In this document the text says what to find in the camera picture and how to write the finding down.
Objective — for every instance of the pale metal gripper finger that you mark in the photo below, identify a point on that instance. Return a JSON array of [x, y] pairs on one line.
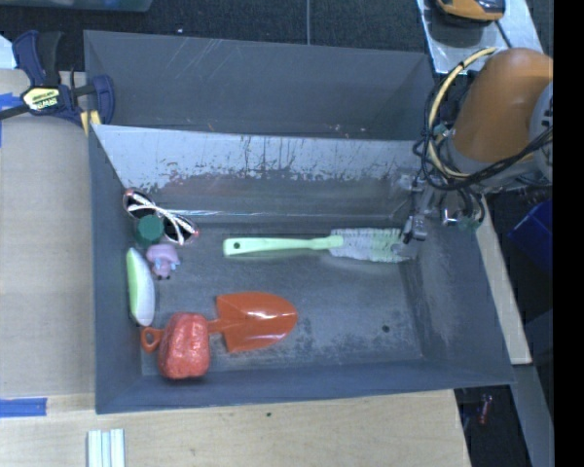
[[418, 229], [406, 231]]

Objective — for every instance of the green and white bottle brush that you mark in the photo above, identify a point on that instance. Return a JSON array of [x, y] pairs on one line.
[[282, 245]]

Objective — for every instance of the grey metal bin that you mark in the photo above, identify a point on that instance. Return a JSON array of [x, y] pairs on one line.
[[321, 309]]

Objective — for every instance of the orange toy shovel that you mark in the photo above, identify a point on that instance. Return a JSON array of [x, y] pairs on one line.
[[258, 319]]

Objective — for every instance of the white and red sunglasses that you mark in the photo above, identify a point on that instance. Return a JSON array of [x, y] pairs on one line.
[[182, 229]]

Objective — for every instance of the pink toy pig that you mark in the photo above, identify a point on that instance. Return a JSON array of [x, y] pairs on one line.
[[163, 258]]

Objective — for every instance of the red toy bell pepper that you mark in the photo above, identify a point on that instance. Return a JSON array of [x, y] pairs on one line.
[[184, 346]]

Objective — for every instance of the dark green cylinder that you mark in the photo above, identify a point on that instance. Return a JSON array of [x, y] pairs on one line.
[[150, 229]]

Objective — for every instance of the green and white sponge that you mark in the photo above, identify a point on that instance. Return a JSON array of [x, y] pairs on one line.
[[141, 287]]

